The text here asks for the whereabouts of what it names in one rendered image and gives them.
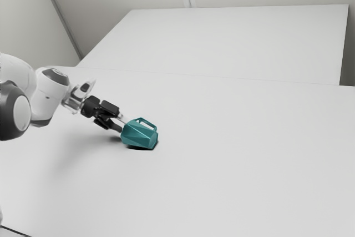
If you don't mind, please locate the teal faceted mug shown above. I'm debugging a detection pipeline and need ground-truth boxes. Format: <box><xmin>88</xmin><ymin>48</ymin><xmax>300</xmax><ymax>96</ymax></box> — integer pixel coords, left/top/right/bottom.
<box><xmin>120</xmin><ymin>117</ymin><xmax>159</xmax><ymax>150</ymax></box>

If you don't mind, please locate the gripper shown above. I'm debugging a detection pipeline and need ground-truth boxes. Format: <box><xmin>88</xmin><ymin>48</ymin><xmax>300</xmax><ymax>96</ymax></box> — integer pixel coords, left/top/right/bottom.
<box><xmin>80</xmin><ymin>95</ymin><xmax>132</xmax><ymax>134</ymax></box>

